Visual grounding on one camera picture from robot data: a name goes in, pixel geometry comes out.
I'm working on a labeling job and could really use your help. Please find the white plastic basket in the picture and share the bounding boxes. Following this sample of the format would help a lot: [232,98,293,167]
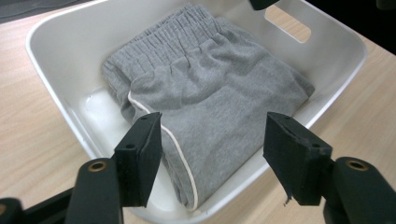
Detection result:
[24,0,369,224]

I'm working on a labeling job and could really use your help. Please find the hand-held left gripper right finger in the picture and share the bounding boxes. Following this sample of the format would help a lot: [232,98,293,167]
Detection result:
[262,111,334,207]

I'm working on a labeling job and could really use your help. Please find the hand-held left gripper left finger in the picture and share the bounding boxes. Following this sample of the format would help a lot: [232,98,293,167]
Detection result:
[113,111,163,209]

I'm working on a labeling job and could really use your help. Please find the grey pants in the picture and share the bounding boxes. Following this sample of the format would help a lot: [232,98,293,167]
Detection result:
[100,2,317,213]

